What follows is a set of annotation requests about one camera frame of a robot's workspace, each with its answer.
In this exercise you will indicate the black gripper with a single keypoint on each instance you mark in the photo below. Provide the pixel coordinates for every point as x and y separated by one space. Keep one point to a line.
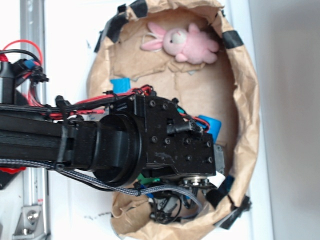
166 207

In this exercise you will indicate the blue plastic bottle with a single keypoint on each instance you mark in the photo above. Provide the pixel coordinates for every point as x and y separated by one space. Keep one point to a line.
209 125

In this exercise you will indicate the blue rectangular wooden block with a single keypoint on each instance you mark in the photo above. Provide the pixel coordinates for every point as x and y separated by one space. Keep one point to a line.
120 85

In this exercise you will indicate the aluminium extrusion rail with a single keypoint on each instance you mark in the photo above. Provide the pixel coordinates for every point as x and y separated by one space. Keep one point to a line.
35 180

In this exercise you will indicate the green rectangular block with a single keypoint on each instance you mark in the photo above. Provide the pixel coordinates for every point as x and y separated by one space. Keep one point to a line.
147 180

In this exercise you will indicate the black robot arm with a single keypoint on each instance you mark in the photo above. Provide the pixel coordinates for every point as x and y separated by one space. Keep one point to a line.
135 144

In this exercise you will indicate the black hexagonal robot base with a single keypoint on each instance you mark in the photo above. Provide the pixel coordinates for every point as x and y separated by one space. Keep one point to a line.
8 174

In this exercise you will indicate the pink plush bunny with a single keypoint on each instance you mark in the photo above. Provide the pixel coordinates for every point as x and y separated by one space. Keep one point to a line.
186 45

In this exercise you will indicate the metal corner bracket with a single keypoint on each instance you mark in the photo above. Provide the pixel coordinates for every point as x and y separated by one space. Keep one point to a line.
31 224

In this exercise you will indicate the brown paper bag bin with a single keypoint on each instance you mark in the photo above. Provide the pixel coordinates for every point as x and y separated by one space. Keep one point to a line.
226 90

